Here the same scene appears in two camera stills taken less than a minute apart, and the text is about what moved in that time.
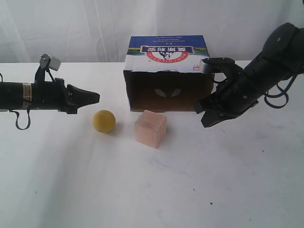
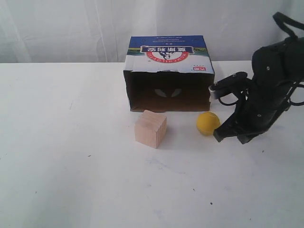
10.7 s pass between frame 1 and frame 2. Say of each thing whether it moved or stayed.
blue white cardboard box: stayed
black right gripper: moved
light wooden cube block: stayed
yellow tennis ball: moved
